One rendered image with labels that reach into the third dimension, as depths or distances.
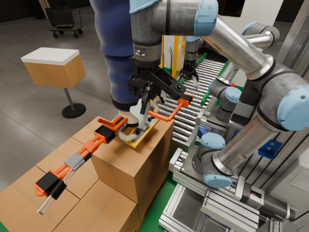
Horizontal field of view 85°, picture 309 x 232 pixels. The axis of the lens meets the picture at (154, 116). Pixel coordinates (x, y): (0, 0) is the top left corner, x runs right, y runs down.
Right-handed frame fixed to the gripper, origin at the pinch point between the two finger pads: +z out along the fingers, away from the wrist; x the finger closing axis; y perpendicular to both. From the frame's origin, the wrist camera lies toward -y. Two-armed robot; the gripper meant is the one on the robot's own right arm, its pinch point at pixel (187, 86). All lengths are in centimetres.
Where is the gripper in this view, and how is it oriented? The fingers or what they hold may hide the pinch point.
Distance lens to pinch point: 118.6
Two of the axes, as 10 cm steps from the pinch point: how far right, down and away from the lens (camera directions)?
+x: 8.5, 3.5, -3.9
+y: -5.2, 5.6, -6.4
